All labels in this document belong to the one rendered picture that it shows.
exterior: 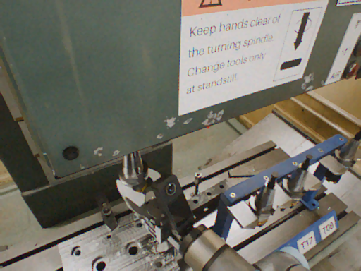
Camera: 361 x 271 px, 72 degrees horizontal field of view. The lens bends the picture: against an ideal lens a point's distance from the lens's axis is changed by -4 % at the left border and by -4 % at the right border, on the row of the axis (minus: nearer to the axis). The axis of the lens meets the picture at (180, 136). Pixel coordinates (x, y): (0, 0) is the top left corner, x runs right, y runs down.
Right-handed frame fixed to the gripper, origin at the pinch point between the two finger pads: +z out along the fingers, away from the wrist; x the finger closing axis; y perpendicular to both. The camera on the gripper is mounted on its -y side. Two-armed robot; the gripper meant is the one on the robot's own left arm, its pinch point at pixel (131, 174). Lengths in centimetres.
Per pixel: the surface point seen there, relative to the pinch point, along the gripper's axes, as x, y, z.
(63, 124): -15.4, -33.3, -18.1
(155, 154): 36, 45, 36
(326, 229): 50, 35, -39
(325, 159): 47, 7, -27
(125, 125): -11.3, -31.6, -19.2
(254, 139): 89, 51, 13
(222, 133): 99, 70, 41
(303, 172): 29.8, 0.0, -26.2
